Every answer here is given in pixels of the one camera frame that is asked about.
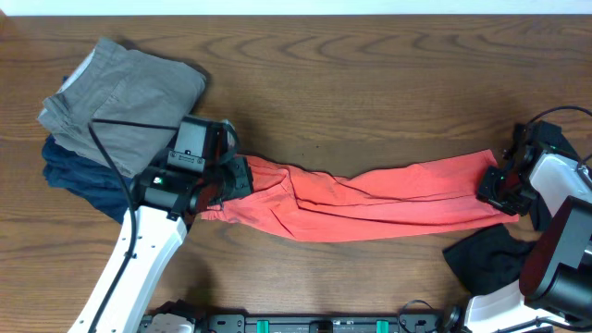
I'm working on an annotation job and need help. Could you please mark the black Sydrogen garment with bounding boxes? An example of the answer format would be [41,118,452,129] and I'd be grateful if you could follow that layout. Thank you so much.
[441,133,584,297]

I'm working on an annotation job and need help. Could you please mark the red printed t-shirt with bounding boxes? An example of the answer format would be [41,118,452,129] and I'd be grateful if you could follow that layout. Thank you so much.
[200,150,518,242]

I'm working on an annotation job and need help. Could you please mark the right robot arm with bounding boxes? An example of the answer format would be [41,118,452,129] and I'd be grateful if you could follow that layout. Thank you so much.
[461,151,591,332]

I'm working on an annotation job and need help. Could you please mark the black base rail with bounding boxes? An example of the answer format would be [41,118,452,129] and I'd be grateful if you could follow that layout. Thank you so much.
[138,300,448,333]

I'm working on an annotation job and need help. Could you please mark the folded grey trousers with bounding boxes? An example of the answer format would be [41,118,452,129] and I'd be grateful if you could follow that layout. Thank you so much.
[38,38,206,178]

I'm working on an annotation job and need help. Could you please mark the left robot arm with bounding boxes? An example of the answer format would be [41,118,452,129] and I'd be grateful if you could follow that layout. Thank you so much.
[69,156,253,332]

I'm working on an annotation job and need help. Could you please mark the folded navy blue garment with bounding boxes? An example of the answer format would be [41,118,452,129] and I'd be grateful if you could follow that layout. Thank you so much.
[43,131,133,222]

